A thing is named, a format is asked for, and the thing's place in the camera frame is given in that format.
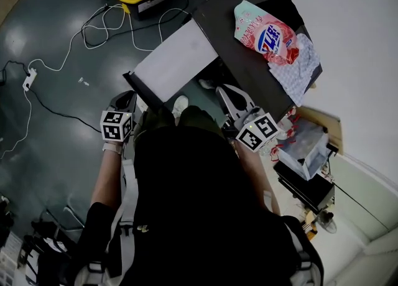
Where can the person's white left shoe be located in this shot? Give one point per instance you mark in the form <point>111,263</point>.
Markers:
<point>180,104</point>

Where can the person's white shoe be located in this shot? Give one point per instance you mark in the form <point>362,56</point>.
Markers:
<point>180,104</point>
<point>206,83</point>

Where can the dark grey washing machine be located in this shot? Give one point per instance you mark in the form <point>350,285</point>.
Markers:
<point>230,30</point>

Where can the person's left forearm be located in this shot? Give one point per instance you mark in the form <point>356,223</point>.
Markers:
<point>107,176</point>

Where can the white power strip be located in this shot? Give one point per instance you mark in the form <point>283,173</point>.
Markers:
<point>29,79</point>

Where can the person's black shirt torso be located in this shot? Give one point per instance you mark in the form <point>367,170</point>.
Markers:
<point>202,210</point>

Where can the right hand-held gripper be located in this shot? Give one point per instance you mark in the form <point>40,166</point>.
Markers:
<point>257,131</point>

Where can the checkered white cloth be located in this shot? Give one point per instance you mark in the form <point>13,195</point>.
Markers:
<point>298,73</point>

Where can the small floor debris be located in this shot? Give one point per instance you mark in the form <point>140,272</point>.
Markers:
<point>84,81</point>

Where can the clear plastic bag red items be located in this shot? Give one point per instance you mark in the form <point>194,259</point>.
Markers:
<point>306,141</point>

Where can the person's white right shoe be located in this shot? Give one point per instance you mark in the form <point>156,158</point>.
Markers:
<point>206,83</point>

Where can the black appliance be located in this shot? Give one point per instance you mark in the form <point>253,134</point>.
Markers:
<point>308,188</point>

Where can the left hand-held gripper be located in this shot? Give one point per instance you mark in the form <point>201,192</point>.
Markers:
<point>115,125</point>

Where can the white wristband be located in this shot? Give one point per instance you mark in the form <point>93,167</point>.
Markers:
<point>112,148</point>

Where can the pink detergent bag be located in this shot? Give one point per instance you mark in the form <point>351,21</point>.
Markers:
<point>264,36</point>

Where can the person's green trouser legs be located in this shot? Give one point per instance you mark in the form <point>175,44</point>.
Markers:
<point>199,118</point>

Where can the cardboard box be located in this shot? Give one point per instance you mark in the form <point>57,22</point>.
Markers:
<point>323,123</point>

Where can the person's right forearm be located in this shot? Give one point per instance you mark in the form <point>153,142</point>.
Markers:
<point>258,176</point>

